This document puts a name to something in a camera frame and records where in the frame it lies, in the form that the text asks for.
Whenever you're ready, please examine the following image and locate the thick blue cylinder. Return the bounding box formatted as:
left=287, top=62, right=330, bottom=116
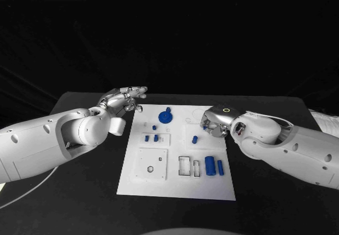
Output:
left=203, top=156, right=216, bottom=176

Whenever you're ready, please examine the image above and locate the white cable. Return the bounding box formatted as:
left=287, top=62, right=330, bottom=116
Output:
left=0, top=165, right=59, bottom=210
left=243, top=111, right=294, bottom=129

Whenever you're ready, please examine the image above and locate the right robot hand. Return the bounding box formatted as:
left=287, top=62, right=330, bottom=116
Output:
left=200, top=104, right=242, bottom=138

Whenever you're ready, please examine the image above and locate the white task board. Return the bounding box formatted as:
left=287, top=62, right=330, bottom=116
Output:
left=115, top=104, right=236, bottom=201

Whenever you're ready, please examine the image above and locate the blue gear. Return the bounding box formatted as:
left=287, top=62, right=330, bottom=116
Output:
left=157, top=107, right=174, bottom=124

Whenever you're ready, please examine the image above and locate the white cloth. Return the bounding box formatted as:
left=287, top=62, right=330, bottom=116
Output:
left=307, top=108, right=339, bottom=138

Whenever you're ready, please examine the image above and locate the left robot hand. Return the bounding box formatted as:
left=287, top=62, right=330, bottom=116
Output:
left=96, top=86, right=148, bottom=117

